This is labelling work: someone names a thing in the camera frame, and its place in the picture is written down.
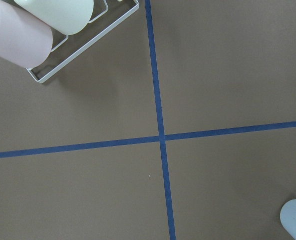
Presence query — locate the light blue plastic cup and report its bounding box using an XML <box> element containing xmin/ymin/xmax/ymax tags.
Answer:
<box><xmin>280</xmin><ymin>199</ymin><xmax>296</xmax><ymax>240</ymax></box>

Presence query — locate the white wire cup rack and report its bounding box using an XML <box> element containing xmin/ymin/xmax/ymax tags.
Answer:
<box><xmin>27</xmin><ymin>0</ymin><xmax>139</xmax><ymax>84</ymax></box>

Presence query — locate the pink plastic cup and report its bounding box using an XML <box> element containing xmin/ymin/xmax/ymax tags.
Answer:
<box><xmin>0</xmin><ymin>0</ymin><xmax>53</xmax><ymax>69</ymax></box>

